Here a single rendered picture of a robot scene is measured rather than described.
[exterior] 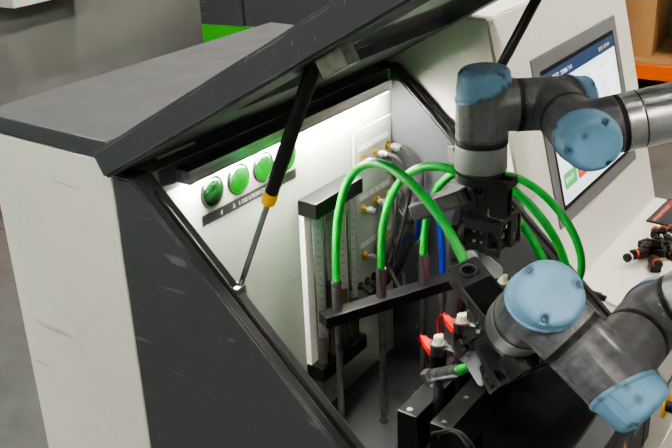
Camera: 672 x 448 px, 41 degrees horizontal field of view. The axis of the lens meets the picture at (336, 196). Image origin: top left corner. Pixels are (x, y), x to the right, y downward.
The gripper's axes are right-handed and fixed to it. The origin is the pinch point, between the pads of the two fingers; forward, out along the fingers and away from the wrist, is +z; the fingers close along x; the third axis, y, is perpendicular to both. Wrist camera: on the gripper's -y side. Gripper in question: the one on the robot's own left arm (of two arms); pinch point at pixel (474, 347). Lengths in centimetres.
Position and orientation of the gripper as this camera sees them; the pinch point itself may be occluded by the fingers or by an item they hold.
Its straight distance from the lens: 128.0
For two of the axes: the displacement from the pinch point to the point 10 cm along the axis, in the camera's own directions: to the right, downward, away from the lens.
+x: 9.1, -3.6, 2.0
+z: -0.5, 3.8, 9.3
